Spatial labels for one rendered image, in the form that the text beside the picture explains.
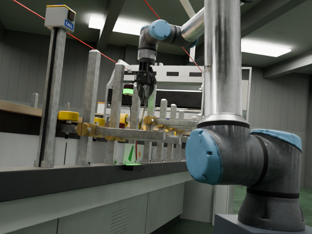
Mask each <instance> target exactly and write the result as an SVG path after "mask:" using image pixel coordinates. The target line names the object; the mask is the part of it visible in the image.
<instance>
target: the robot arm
mask: <svg viewBox="0 0 312 234"><path fill-rule="evenodd" d="M254 1H255V0H204V8H203V9H202V10H201V11H199V12H198V13H197V14H196V15H195V16H194V17H193V18H191V19H190V20H189V21H188V22H187V23H186V24H184V25H183V26H182V27H181V26H175V25H170V24H169V23H168V22H166V21H165V20H162V19H159V20H156V21H154V22H152V23H151V24H150V25H144V26H142V27H141V30H140V40H139V49H138V57H137V59H138V60H139V70H138V71H135V77H136V79H135V78H134V82H137V84H136V88H137V95H138V96H139V99H140V101H141V103H142V104H146V102H147V101H148V99H149V98H150V96H151V94H152V92H153V90H154V88H155V85H156V83H157V80H156V77H155V75H154V72H153V69H152V67H151V66H150V65H153V64H154V62H155V61H156V56H157V53H156V51H157V44H158V43H159V42H160V43H165V44H171V45H175V46H182V47H185V48H193V47H194V46H195V45H196V44H197V41H198V38H199V37H200V36H201V35H203V34H204V117H203V119H202V120H201V121H200V122H199V123H198V124H197V129H195V130H193V131H192V132H191V133H190V136H189V137H188V139H187V142H186V148H185V156H186V164H187V168H188V171H189V173H190V174H191V176H192V177H193V178H194V179H195V180H196V181H198V182H200V183H206V184H210V185H228V186H246V187H247V191H246V196H245V199H244V201H243V203H242V205H241V207H240V210H239V212H238V221H239V222H241V223H244V224H247V225H250V226H253V227H257V228H263V229H269V230H276V231H287V232H298V231H304V230H305V226H306V222H305V219H304V215H303V212H302V209H301V206H300V203H299V191H300V173H301V157H302V146H301V138H300V137H299V136H297V135H295V134H292V133H288V132H283V131H278V130H266V129H253V130H251V132H250V124H249V123H248V122H247V121H246V120H245V119H244V118H243V116H242V70H241V5H242V4H244V3H245V4H249V3H252V2H254ZM144 85H147V88H146V89H144V88H143V87H142V86H144ZM144 92H145V94H144ZM144 95H145V99H144Z"/></svg>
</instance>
